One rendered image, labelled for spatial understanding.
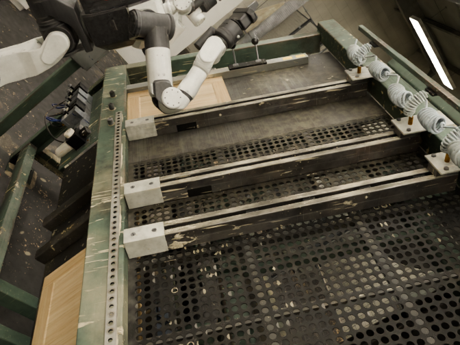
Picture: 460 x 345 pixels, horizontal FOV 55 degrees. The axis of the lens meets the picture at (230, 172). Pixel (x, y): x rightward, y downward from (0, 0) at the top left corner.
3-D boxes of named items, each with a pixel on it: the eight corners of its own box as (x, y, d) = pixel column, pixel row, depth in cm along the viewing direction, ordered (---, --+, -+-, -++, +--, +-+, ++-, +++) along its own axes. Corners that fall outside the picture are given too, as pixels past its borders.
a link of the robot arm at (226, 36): (237, 37, 165) (218, 59, 163) (234, 49, 175) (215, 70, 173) (213, 17, 165) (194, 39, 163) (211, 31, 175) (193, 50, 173)
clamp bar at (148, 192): (129, 195, 163) (111, 140, 149) (434, 133, 172) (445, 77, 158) (129, 213, 155) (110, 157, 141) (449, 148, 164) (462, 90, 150)
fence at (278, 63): (128, 92, 231) (126, 85, 229) (305, 59, 238) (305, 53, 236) (128, 96, 227) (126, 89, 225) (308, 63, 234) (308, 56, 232)
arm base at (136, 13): (134, 44, 156) (137, 11, 152) (122, 36, 166) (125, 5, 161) (173, 48, 164) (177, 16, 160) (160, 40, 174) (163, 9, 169)
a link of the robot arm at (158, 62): (151, 109, 154) (146, 45, 155) (148, 115, 167) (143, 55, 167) (184, 108, 158) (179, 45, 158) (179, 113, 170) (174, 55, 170)
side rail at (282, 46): (131, 82, 254) (126, 64, 248) (316, 48, 263) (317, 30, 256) (131, 86, 250) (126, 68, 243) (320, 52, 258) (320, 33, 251)
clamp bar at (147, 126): (129, 131, 199) (114, 83, 184) (382, 83, 208) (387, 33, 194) (129, 144, 191) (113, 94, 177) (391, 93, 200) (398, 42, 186)
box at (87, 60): (70, 47, 237) (94, 25, 233) (87, 64, 244) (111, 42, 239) (67, 56, 227) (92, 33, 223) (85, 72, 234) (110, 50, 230)
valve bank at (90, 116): (48, 96, 225) (82, 67, 219) (70, 115, 233) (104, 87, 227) (31, 150, 185) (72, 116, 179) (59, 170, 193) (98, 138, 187)
